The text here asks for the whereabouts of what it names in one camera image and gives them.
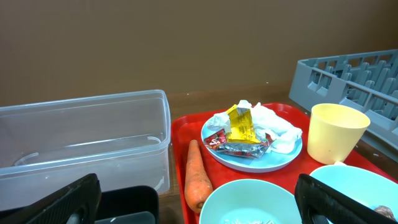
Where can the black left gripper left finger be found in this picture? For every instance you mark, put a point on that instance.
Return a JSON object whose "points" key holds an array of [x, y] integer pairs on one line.
{"points": [[75, 203]]}

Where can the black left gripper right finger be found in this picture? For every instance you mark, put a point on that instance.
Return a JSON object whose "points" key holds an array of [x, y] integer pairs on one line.
{"points": [[320, 204]]}

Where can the brown food scrap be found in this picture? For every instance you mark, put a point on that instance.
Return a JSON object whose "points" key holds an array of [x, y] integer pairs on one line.
{"points": [[385, 211]]}

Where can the green bowl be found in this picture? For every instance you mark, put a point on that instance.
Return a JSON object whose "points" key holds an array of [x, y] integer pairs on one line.
{"points": [[250, 201]]}

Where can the orange carrot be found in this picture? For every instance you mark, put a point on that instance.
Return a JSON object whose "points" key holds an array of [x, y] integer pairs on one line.
{"points": [[197, 184]]}

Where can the grey dishwasher rack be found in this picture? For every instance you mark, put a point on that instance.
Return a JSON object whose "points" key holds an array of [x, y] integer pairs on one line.
{"points": [[366, 82]]}

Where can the white plastic spoon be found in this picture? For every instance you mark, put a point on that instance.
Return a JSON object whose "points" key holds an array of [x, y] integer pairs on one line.
{"points": [[338, 163]]}

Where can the light blue bowl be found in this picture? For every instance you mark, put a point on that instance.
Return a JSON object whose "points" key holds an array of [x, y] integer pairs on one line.
{"points": [[369, 189]]}

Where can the light blue plate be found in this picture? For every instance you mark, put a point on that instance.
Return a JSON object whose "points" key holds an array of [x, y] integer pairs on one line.
{"points": [[282, 143]]}

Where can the black plastic tray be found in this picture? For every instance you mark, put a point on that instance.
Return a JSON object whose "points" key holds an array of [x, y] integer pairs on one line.
{"points": [[132, 205]]}

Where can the yellow plastic cup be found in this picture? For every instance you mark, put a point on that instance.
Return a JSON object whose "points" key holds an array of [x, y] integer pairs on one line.
{"points": [[334, 131]]}

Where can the clear plastic bin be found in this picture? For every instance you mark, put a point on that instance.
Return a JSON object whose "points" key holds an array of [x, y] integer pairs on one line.
{"points": [[122, 138]]}

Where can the crumpled white tissue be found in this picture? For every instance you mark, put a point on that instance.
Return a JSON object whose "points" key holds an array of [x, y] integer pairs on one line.
{"points": [[221, 120]]}

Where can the yellow snack wrapper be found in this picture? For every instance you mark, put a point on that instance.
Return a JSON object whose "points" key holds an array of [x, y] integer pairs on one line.
{"points": [[241, 125]]}

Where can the red snack wrapper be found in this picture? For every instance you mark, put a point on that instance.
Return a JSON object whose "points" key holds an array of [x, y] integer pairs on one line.
{"points": [[218, 142]]}

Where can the red serving tray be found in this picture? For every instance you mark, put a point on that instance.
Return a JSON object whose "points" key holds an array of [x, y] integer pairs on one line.
{"points": [[188, 127]]}

